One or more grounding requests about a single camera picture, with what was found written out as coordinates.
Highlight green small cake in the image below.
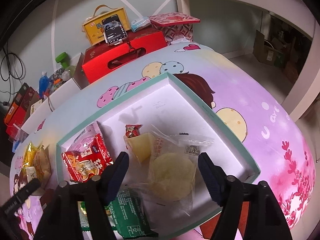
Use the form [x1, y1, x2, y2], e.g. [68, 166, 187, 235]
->
[77, 200, 112, 231]

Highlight white rice cracker packet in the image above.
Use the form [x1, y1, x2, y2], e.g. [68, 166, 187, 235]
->
[25, 166, 37, 182]

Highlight orange egg cake packet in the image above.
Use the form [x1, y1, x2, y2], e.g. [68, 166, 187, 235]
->
[33, 146, 52, 188]

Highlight green snack packet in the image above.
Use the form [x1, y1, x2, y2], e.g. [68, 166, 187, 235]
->
[107, 189, 158, 239]

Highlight red waffle biscuit packet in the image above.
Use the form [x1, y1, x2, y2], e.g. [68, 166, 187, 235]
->
[61, 134, 114, 183]

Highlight pink snack packet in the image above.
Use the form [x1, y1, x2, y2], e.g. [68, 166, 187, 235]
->
[68, 121, 103, 153]

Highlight clear white bun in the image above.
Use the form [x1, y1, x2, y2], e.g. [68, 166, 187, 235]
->
[128, 126, 214, 216]

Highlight yellow jelly cup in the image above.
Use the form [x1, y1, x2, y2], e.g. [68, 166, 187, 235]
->
[124, 133, 155, 163]

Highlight small red candy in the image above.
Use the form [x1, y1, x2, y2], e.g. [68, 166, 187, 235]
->
[125, 124, 142, 138]

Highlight yellow soft bread packet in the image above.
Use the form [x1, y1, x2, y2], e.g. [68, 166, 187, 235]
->
[22, 142, 40, 168]

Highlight blue tissue pack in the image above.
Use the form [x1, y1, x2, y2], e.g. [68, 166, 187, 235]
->
[12, 140, 21, 153]

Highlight clear acrylic box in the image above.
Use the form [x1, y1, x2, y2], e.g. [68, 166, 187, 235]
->
[9, 124, 29, 142]

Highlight red box on left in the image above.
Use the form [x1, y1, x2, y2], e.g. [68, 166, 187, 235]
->
[6, 87, 40, 136]

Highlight white card box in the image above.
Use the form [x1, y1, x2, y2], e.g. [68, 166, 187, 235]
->
[30, 99, 43, 115]

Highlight cartoon couple printed tablecloth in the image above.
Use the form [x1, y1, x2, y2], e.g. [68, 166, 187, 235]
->
[26, 42, 316, 228]

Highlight orange flat box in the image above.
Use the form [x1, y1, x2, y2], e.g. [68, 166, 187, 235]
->
[4, 83, 29, 125]

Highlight blue bead bottle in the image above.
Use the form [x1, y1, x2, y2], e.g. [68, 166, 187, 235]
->
[39, 72, 50, 99]

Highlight colourful toy pile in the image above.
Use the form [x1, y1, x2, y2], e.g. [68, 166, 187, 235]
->
[44, 68, 65, 96]

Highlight white cardboard box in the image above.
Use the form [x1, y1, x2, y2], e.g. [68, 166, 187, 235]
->
[21, 53, 88, 134]

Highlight white tray with teal rim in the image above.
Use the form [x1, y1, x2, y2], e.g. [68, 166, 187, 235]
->
[56, 74, 260, 239]

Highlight clear round bottle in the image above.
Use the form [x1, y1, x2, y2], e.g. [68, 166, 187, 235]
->
[61, 66, 76, 81]

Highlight green dumbbell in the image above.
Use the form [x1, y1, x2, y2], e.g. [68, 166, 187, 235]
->
[55, 52, 70, 69]

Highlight large red gift box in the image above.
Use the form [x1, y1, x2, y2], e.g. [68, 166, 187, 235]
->
[82, 27, 167, 83]

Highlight brown cardboard box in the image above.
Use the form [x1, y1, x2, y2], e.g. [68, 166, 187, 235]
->
[253, 30, 292, 68]

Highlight black smartphone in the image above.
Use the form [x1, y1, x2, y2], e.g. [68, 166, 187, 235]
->
[102, 14, 128, 46]

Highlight black cables on wall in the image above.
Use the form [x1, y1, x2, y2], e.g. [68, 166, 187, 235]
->
[0, 42, 26, 106]

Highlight yellow gift box with handle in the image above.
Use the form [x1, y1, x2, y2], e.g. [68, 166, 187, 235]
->
[82, 4, 130, 45]

